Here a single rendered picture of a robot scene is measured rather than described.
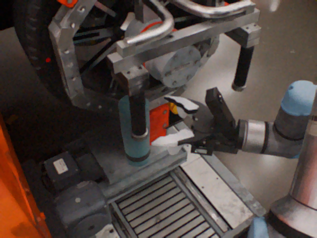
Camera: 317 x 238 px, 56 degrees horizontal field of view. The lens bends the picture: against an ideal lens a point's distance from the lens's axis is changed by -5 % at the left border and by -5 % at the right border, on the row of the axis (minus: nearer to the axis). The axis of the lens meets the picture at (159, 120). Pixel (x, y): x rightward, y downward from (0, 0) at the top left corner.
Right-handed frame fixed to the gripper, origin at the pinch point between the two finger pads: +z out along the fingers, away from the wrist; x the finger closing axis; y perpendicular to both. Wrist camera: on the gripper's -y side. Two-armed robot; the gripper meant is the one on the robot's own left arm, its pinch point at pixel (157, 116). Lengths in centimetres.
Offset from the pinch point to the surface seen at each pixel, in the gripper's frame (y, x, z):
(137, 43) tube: -17.3, 2.9, 4.6
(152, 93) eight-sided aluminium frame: 22.5, 31.9, 8.3
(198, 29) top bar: -15.0, 14.6, -6.7
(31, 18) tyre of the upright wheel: -15.0, 13.0, 34.7
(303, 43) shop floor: 83, 183, -86
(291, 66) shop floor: 83, 148, -72
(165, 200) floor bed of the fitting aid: 82, 23, 1
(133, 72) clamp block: -12.0, 0.1, 5.0
